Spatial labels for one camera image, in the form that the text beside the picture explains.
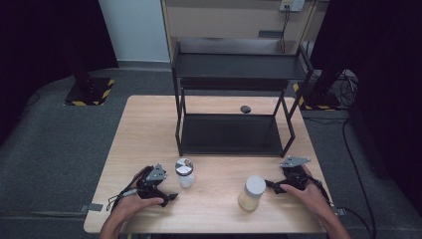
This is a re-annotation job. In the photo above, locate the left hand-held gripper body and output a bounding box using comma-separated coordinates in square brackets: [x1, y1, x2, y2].
[135, 162, 168, 200]

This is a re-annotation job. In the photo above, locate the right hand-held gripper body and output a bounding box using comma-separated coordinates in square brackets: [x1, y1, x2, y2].
[279, 155, 312, 191]

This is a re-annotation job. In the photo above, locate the large jar with white lid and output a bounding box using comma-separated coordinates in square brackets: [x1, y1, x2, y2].
[237, 174, 268, 212]

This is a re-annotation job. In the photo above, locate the small jar with silver lid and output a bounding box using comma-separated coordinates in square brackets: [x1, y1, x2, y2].
[174, 157, 196, 189]

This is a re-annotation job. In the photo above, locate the black metal two-tier rack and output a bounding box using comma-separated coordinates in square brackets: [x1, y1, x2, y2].
[170, 41, 315, 159]

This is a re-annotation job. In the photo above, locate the person's left hand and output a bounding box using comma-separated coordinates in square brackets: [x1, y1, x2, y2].
[112, 194, 165, 227]

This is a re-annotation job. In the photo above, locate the person's right hand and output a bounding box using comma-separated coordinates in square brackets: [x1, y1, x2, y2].
[280, 164, 333, 219]

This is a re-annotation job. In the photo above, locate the black stand with striped base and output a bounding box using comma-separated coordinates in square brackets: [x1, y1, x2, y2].
[63, 0, 115, 108]
[292, 0, 361, 112]

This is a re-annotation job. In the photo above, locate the dark curtain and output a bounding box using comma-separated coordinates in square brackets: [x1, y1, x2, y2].
[0, 0, 119, 145]
[310, 0, 422, 220]

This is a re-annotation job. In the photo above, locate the light wooden cabinet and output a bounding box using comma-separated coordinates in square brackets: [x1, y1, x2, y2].
[160, 0, 330, 64]

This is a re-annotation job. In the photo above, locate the left hand-held gripper cable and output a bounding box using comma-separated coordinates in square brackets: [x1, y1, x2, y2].
[105, 186, 139, 212]

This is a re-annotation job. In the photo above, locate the hand-held gripper cable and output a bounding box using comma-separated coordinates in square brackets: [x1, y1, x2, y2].
[105, 186, 139, 212]
[311, 177, 378, 239]

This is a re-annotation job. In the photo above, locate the black floor cable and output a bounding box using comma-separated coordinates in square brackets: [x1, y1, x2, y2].
[302, 116, 378, 233]

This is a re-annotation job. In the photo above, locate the right hand-held gripper cable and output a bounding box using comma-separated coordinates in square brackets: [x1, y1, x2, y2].
[311, 177, 378, 239]

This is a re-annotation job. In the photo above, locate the bundle of cables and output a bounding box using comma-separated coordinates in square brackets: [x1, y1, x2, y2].
[336, 69, 360, 108]

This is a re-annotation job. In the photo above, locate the black cable from outlet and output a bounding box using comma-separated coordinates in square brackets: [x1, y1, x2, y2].
[279, 5, 291, 54]

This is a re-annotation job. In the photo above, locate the white wall power outlet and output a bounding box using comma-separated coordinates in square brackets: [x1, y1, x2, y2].
[279, 0, 306, 13]

